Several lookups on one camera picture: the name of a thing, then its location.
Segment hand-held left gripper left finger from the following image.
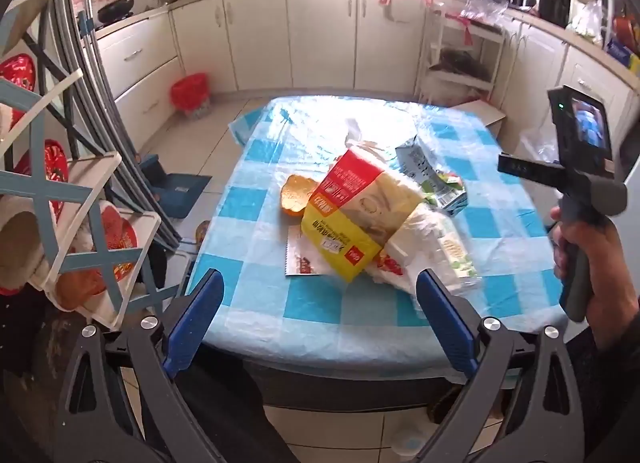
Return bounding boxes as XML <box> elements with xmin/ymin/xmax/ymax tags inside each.
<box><xmin>52</xmin><ymin>268</ymin><xmax>226</xmax><ymax>463</ymax></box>

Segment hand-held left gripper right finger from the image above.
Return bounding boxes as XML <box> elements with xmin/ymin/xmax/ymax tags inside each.
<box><xmin>415</xmin><ymin>268</ymin><xmax>591</xmax><ymax>463</ymax></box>

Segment white paper bag red print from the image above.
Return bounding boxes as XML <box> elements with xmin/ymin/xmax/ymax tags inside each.
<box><xmin>284</xmin><ymin>224</ymin><xmax>328</xmax><ymax>278</ymax></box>

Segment yellow red bread bag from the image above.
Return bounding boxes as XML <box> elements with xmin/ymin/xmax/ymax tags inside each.
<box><xmin>299</xmin><ymin>118</ymin><xmax>423</xmax><ymax>285</ymax></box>

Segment blue grey milk carton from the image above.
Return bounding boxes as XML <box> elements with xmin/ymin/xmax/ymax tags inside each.
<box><xmin>394</xmin><ymin>135</ymin><xmax>469</xmax><ymax>218</ymax></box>

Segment large orange peel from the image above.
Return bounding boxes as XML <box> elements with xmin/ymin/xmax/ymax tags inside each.
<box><xmin>279</xmin><ymin>174</ymin><xmax>320</xmax><ymax>220</ymax></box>

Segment person's right forearm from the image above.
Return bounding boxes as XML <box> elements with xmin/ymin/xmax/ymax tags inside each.
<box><xmin>565</xmin><ymin>288</ymin><xmax>640</xmax><ymax>463</ymax></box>

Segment red trash bin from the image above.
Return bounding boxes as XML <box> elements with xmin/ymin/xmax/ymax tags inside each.
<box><xmin>170</xmin><ymin>73</ymin><xmax>211</xmax><ymax>120</ymax></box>

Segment person's right hand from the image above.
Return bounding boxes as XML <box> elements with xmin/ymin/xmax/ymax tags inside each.
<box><xmin>549</xmin><ymin>207</ymin><xmax>640</xmax><ymax>354</ymax></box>

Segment green white wrapper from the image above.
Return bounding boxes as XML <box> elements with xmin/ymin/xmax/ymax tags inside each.
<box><xmin>435</xmin><ymin>230</ymin><xmax>482</xmax><ymax>294</ymax></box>

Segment person's dark trousers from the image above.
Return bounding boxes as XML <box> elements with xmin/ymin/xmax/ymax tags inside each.
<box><xmin>140</xmin><ymin>358</ymin><xmax>301</xmax><ymax>463</ymax></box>

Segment red printed package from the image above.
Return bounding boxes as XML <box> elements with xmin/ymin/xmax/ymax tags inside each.
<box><xmin>0</xmin><ymin>55</ymin><xmax>37</xmax><ymax>114</ymax></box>
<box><xmin>97</xmin><ymin>200</ymin><xmax>140</xmax><ymax>289</ymax></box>
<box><xmin>15</xmin><ymin>139</ymin><xmax>71</xmax><ymax>224</ymax></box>

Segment blue dustpan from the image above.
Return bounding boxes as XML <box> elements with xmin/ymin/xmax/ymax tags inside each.
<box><xmin>139</xmin><ymin>154</ymin><xmax>214</xmax><ymax>220</ymax></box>

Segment white stool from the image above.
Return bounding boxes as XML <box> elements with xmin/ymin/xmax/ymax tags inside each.
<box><xmin>450</xmin><ymin>99</ymin><xmax>507</xmax><ymax>138</ymax></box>

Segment blue box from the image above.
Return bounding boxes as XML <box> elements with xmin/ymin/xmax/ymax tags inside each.
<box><xmin>604</xmin><ymin>39</ymin><xmax>637</xmax><ymax>64</ymax></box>

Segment white drawer cabinet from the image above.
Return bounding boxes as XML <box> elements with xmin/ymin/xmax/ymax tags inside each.
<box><xmin>500</xmin><ymin>13</ymin><xmax>640</xmax><ymax>154</ymax></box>

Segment red cooking pot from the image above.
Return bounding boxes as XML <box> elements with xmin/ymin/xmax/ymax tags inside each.
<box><xmin>614</xmin><ymin>15</ymin><xmax>640</xmax><ymax>52</ymax></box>

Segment white shelf trolley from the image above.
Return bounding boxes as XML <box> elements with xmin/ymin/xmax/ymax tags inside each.
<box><xmin>417</xmin><ymin>13</ymin><xmax>507</xmax><ymax>106</ymax></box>

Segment translucent bag of food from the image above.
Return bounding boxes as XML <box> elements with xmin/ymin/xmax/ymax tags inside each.
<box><xmin>571</xmin><ymin>0</ymin><xmax>607</xmax><ymax>47</ymax></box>

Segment black wok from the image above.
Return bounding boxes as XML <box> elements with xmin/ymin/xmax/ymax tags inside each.
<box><xmin>434</xmin><ymin>49</ymin><xmax>490</xmax><ymax>80</ymax></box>

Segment white blue storage rack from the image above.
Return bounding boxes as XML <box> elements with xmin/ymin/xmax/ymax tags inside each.
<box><xmin>0</xmin><ymin>0</ymin><xmax>163</xmax><ymax>334</ymax></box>

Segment black pot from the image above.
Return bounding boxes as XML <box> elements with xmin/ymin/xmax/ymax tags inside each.
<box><xmin>537</xmin><ymin>0</ymin><xmax>569</xmax><ymax>27</ymax></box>

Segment red cloth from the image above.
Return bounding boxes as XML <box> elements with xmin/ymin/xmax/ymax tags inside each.
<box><xmin>445</xmin><ymin>12</ymin><xmax>476</xmax><ymax>47</ymax></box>

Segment white kitchen base cabinets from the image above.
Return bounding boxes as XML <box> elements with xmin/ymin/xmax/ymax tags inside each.
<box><xmin>95</xmin><ymin>0</ymin><xmax>436</xmax><ymax>144</ymax></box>

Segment black frying pan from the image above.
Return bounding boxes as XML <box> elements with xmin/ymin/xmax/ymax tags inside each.
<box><xmin>96</xmin><ymin>0</ymin><xmax>151</xmax><ymax>27</ymax></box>

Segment white bag red handles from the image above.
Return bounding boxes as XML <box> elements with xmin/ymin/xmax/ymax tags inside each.
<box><xmin>377</xmin><ymin>0</ymin><xmax>435</xmax><ymax>24</ymax></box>

